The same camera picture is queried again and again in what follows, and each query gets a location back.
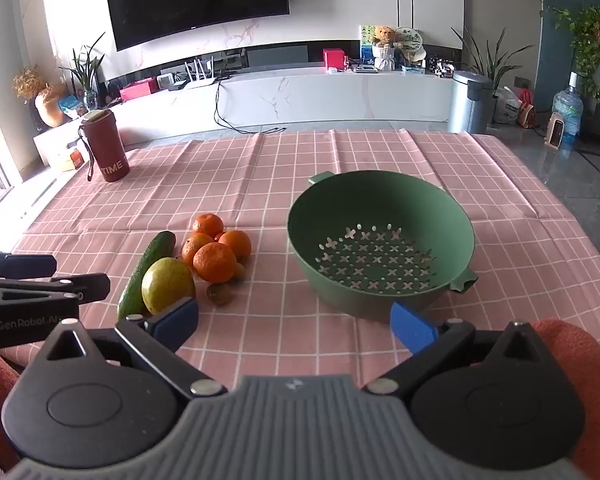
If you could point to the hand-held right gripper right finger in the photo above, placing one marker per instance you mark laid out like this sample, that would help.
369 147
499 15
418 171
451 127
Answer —
410 325

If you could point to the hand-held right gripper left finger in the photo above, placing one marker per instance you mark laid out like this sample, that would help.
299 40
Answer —
172 320

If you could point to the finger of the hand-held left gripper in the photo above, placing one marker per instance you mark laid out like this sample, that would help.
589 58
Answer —
20 265
55 287

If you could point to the yellow-green lemon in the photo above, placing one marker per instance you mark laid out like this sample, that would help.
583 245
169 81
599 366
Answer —
167 282

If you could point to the small brown fruit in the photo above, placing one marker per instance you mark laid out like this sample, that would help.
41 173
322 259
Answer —
240 271
219 294

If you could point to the green cucumber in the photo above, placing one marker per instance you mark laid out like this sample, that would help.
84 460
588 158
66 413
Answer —
147 265

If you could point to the orange tangerine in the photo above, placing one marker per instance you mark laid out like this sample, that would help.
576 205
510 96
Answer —
236 244
191 249
214 262
207 225

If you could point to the green plastic colander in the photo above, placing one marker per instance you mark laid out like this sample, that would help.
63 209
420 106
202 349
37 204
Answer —
430 230

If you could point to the red cardboard box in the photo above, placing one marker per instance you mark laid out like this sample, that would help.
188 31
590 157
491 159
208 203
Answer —
70 159

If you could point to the orange vase with dried flowers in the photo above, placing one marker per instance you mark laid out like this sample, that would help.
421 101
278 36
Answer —
50 107

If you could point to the blue packet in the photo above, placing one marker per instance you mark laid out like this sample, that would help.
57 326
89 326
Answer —
72 105

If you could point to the potted orchid plant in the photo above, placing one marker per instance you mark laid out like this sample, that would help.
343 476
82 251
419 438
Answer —
87 75

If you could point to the pink flat box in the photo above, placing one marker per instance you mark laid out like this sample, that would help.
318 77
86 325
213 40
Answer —
137 91

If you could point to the steel pedal trash can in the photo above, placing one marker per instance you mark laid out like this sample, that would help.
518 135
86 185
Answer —
470 105

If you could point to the white plastic bag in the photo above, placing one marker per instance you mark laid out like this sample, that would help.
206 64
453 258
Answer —
505 107

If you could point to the orange bag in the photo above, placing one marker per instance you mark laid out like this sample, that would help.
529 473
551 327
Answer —
528 115

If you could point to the small beige heater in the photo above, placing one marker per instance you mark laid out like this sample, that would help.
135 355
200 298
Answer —
556 132

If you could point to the white marble media cabinet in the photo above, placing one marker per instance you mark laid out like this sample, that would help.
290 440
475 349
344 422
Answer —
330 95

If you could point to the white router with antennas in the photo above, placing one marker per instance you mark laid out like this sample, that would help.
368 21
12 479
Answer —
200 77

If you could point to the blue water jug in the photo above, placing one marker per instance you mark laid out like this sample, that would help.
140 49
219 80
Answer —
567 107

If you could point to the tall green potted plant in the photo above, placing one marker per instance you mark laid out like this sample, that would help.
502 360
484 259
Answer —
490 62

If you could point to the round decorative plate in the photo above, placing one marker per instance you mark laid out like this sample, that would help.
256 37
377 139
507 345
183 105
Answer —
409 40

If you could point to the green picture card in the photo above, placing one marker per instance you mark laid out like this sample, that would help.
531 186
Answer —
366 42

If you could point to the brown teddy bear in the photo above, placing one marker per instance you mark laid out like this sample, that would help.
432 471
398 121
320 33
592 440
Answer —
385 35

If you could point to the hanging green vine plant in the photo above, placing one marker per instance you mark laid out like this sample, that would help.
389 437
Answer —
585 40

